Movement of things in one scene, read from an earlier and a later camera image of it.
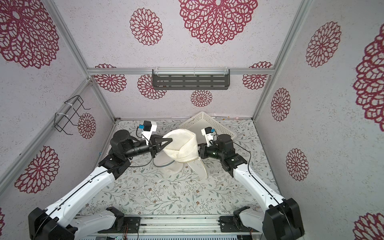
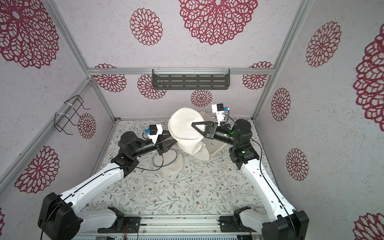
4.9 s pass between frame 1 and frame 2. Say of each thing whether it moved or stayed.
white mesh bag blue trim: stayed
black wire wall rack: stayed
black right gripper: moved
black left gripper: stayed
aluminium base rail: stayed
